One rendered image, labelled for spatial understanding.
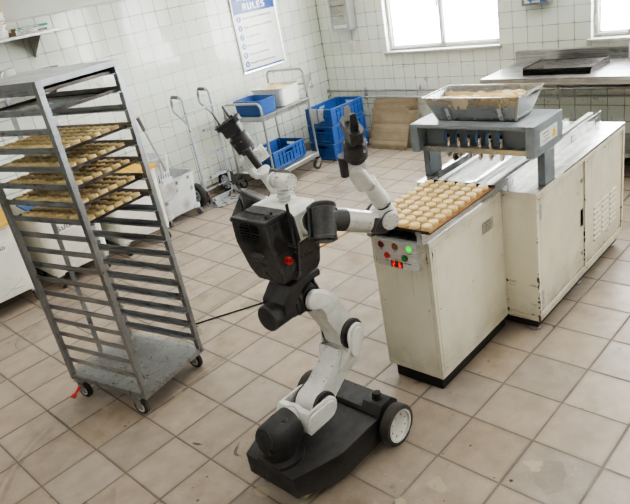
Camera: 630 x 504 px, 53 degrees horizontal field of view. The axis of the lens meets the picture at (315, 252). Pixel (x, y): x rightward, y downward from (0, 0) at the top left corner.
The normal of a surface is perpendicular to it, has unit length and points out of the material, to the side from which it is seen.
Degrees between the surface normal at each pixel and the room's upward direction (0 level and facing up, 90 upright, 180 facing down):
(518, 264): 90
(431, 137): 90
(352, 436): 0
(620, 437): 0
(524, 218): 90
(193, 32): 90
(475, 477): 0
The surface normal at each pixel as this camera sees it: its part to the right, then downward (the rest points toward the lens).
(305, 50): 0.72, 0.17
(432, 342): -0.66, 0.41
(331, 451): -0.18, -0.90
